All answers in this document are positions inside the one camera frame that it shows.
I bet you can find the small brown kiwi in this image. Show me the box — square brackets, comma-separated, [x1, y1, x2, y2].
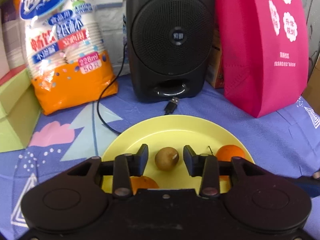
[155, 147, 180, 171]

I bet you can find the black usb cable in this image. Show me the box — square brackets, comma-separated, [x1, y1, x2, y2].
[96, 43, 180, 135]

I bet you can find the orange tangerine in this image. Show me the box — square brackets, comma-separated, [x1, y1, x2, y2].
[215, 144, 247, 183]

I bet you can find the pink shopping bag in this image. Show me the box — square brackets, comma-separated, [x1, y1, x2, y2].
[216, 0, 309, 118]

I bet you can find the yellow plastic plate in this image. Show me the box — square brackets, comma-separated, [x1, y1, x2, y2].
[102, 115, 253, 191]

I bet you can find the orange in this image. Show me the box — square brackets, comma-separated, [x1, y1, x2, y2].
[130, 176, 159, 195]

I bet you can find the paper cups package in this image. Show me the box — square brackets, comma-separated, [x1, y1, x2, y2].
[14, 0, 118, 115]

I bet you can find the cardboard box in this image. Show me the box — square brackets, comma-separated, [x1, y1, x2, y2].
[303, 57, 320, 114]

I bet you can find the blue patterned tablecloth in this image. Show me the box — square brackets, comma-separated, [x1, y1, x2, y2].
[1, 75, 319, 239]

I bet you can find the black speaker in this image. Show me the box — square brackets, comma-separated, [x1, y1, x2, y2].
[126, 0, 215, 102]

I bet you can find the green shoe box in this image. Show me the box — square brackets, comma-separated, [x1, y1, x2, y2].
[1, 70, 41, 153]

